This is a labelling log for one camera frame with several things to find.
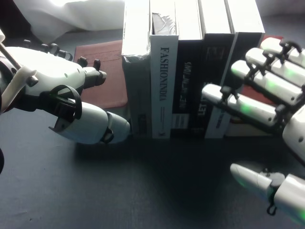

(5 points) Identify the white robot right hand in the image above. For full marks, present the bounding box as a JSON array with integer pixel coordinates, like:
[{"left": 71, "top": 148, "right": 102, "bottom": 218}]
[{"left": 201, "top": 37, "right": 305, "bottom": 227}]

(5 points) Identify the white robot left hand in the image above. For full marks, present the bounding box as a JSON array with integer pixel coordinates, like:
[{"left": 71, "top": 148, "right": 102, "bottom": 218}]
[{"left": 4, "top": 39, "right": 131, "bottom": 145}]

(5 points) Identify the grey spine book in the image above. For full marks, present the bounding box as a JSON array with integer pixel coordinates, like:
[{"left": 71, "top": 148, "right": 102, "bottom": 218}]
[{"left": 121, "top": 0, "right": 153, "bottom": 138}]

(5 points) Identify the white FASHIONINDIA book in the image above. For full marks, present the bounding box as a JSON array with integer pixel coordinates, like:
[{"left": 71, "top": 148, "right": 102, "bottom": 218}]
[{"left": 149, "top": 0, "right": 180, "bottom": 139}]

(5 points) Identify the black cover white spine book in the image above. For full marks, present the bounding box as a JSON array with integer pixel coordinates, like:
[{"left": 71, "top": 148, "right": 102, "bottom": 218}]
[{"left": 204, "top": 0, "right": 265, "bottom": 139}]

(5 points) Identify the black book white lettering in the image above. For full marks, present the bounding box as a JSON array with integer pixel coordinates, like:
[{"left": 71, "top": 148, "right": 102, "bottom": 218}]
[{"left": 170, "top": 0, "right": 205, "bottom": 138}]

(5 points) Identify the white cloth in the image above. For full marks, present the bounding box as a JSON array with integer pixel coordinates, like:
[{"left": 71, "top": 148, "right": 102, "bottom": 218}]
[{"left": 14, "top": 0, "right": 126, "bottom": 45}]

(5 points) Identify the dark maroon background object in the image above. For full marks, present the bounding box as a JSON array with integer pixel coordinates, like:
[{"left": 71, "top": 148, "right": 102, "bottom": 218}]
[{"left": 0, "top": 0, "right": 33, "bottom": 40}]

